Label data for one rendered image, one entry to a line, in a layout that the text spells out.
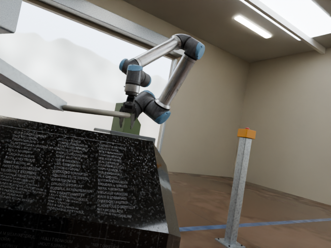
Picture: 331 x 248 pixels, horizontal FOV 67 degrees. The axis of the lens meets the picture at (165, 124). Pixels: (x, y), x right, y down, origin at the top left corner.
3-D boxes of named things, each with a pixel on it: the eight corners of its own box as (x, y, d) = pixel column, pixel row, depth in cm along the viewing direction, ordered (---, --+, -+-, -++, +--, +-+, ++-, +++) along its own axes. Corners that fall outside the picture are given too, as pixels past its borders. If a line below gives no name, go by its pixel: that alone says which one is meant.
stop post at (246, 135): (245, 248, 229) (262, 131, 236) (228, 249, 220) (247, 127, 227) (230, 238, 247) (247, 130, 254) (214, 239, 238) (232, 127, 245)
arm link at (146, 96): (130, 106, 226) (144, 96, 234) (144, 117, 220) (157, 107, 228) (129, 95, 213) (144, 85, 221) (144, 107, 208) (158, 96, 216)
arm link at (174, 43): (182, 27, 197) (116, 59, 160) (194, 34, 193) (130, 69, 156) (179, 40, 206) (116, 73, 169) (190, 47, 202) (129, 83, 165)
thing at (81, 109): (89, 114, 112) (90, 108, 112) (19, 104, 134) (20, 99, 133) (145, 119, 156) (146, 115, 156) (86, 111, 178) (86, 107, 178)
